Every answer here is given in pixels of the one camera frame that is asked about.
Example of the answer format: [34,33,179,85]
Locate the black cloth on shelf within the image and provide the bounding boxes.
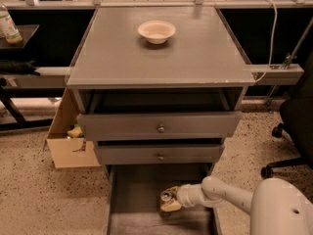
[0,60,40,75]

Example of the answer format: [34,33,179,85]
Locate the black side table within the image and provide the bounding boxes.
[0,24,55,133]

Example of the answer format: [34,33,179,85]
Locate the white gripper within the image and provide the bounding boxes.
[160,184,194,212]

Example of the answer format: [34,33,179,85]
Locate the white paper bowl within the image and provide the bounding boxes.
[138,21,176,44]

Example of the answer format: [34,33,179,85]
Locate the white hanging cable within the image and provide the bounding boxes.
[254,0,279,84]

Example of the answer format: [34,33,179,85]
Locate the black office chair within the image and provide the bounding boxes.
[261,52,313,179]

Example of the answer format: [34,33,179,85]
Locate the grey open bottom drawer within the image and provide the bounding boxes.
[103,164,221,235]

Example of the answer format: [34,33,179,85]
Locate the orange soda can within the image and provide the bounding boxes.
[159,190,172,212]

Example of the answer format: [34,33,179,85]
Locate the grey middle drawer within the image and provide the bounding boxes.
[94,139,225,165]

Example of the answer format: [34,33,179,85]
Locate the grey drawer cabinet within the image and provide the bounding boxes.
[66,6,256,116]

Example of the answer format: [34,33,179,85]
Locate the clear bottle green label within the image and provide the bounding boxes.
[0,4,22,44]

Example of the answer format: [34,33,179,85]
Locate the grey top drawer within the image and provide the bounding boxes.
[77,112,242,141]

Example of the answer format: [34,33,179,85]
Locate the cardboard box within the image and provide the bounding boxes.
[46,89,100,168]

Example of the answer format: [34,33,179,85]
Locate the yellow item in box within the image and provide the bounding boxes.
[67,126,83,138]

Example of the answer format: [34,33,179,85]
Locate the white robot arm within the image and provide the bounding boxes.
[159,176,313,235]

